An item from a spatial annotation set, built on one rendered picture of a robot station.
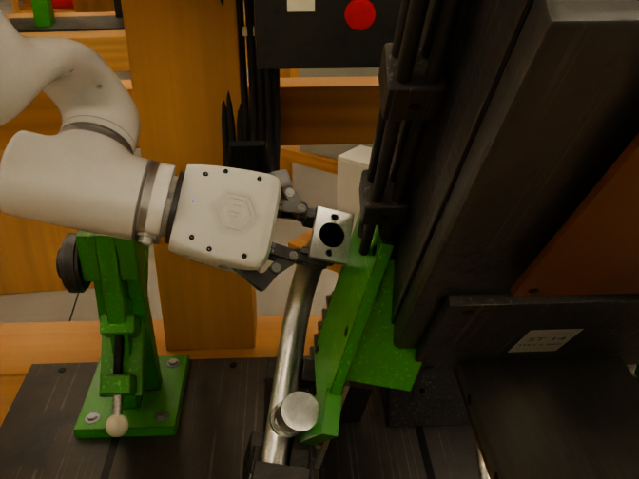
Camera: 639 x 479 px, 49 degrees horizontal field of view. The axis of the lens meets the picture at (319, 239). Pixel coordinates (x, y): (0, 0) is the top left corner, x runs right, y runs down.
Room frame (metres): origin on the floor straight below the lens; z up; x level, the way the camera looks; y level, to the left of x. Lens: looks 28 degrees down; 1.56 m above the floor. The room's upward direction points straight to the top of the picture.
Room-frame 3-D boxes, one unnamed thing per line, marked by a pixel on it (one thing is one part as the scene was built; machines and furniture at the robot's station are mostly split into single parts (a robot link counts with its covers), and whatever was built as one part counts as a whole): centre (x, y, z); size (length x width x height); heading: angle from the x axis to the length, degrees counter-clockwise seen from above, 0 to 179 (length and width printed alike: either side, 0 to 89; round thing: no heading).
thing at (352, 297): (0.58, -0.06, 1.17); 0.13 x 0.12 x 0.20; 93
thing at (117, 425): (0.66, 0.25, 0.96); 0.06 x 0.03 x 0.06; 3
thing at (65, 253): (0.75, 0.30, 1.12); 0.07 x 0.03 x 0.08; 3
